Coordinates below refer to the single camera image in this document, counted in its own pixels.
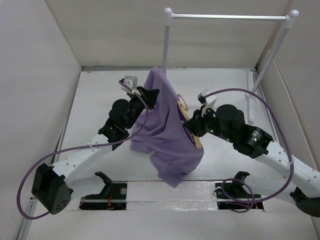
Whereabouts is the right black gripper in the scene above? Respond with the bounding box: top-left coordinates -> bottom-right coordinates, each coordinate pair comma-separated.
183,104 -> 235,143

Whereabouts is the white clothes rack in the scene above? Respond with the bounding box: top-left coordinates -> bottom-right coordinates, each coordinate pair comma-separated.
162,7 -> 300,123

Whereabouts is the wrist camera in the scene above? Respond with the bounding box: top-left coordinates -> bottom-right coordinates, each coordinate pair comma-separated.
197,88 -> 217,117
119,76 -> 138,95

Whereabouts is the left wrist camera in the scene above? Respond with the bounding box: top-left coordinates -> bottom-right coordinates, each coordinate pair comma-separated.
119,76 -> 138,95

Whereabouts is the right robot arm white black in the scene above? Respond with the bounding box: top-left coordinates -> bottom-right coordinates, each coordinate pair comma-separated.
184,104 -> 320,218

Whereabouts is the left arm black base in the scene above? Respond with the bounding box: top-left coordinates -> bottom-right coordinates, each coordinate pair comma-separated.
79,171 -> 128,211

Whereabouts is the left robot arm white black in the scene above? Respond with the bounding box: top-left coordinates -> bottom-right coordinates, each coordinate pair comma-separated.
31,86 -> 160,215

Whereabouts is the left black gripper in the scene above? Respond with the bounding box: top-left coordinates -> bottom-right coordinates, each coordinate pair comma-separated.
125,86 -> 159,130

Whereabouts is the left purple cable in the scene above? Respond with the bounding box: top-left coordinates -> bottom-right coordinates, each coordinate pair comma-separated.
16,78 -> 152,220

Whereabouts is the purple t shirt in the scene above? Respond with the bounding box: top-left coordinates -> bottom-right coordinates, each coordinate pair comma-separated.
130,67 -> 204,188

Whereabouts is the wooden clothes hanger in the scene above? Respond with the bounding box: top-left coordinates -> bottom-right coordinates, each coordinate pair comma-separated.
177,94 -> 203,149

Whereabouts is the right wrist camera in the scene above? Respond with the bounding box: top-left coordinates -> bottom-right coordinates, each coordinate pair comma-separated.
197,88 -> 217,117

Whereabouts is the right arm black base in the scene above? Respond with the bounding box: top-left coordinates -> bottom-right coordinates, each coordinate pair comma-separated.
212,179 -> 264,213

